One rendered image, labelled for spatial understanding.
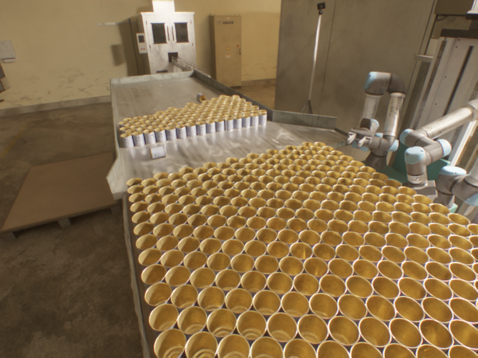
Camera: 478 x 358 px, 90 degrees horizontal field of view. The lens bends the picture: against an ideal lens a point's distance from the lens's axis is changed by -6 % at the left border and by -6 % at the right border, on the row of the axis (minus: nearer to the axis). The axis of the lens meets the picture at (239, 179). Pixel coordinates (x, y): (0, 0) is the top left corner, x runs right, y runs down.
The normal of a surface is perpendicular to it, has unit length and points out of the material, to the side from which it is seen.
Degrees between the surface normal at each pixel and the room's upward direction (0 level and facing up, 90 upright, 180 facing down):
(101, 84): 90
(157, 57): 90
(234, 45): 91
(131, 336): 0
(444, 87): 90
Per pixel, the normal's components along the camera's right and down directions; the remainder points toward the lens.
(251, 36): 0.42, 0.48
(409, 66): -0.91, 0.22
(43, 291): 0.00, -0.85
